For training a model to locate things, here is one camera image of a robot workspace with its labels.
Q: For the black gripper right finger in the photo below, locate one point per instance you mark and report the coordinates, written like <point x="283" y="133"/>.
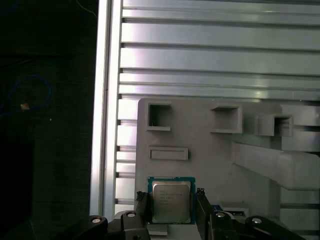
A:
<point x="205" y="220"/>

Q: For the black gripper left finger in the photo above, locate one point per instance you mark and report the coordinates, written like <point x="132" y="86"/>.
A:
<point x="133" y="225"/>

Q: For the silver CPU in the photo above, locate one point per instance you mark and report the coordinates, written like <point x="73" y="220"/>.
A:
<point x="172" y="202"/>

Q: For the grey parts rack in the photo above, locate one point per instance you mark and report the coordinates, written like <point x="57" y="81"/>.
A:
<point x="212" y="162"/>

